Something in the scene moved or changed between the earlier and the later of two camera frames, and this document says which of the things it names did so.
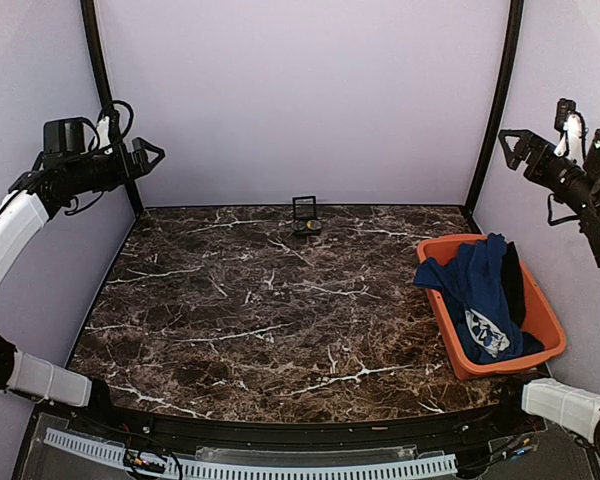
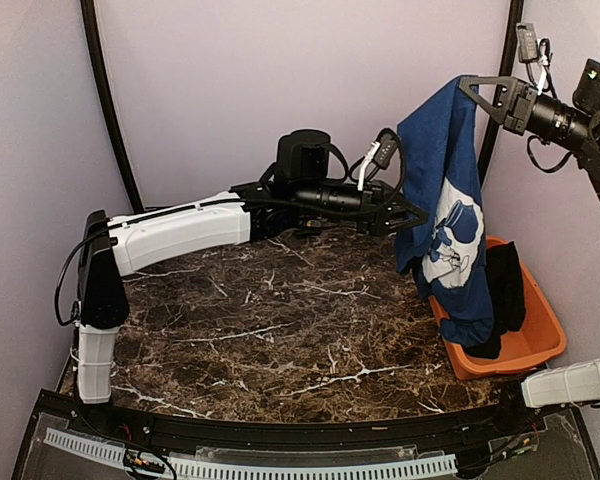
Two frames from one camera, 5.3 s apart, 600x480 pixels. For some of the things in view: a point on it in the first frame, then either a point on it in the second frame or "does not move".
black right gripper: [530, 142] → [521, 97]
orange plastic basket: [540, 316] does not move
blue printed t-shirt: [472, 283] → [437, 172]
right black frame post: [514, 29] does not move
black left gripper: [132, 169] → [380, 195]
